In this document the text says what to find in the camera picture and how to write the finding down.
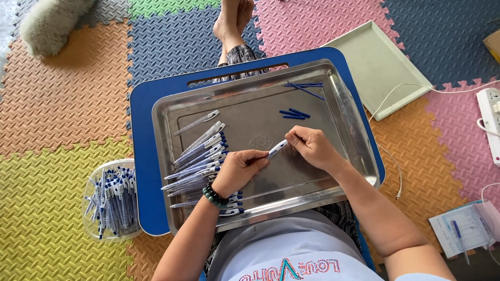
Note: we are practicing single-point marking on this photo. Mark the person's white shirt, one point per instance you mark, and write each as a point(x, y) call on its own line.
point(289, 249)

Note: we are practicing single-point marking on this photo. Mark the cardboard box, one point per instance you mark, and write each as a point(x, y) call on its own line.
point(493, 45)

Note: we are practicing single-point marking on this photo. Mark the blue lap table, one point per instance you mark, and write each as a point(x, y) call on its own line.
point(144, 156)

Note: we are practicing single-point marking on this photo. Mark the stainless steel tray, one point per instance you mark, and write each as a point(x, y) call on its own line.
point(281, 187)

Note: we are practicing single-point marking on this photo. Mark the printed paper sheet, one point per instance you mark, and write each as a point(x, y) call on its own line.
point(449, 234)

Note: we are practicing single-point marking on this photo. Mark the cream furry cushion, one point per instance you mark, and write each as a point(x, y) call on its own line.
point(50, 23)

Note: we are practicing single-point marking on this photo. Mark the white power strip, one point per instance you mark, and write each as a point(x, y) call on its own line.
point(490, 125)

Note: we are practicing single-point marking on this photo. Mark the person's right hand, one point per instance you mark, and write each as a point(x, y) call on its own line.
point(316, 148)

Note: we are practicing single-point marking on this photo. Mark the clear plastic container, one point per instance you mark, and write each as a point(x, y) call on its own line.
point(90, 230)

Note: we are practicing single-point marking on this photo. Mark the person's left hand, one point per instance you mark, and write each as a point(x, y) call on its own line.
point(234, 171)

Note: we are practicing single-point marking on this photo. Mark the person's bare feet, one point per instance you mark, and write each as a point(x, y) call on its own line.
point(232, 23)

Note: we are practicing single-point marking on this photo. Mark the blue pen with clear barrel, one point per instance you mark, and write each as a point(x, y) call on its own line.
point(460, 240)

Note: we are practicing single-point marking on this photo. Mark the row of assembled pens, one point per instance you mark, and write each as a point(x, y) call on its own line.
point(199, 156)

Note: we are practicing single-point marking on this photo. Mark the heap of pens in container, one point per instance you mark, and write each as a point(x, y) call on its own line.
point(115, 199)

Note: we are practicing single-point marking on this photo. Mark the thin blue pen refill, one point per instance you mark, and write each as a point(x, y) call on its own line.
point(302, 83)
point(304, 86)
point(308, 92)

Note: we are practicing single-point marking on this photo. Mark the clear pen barrel white clip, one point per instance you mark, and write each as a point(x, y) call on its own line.
point(195, 123)

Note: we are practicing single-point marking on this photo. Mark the cream plastic tray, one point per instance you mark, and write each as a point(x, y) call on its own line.
point(379, 66)

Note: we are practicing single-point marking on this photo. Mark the white blue ballpoint pen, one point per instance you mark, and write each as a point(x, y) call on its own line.
point(278, 148)

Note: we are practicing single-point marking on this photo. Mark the pink face mask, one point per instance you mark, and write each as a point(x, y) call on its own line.
point(490, 218)

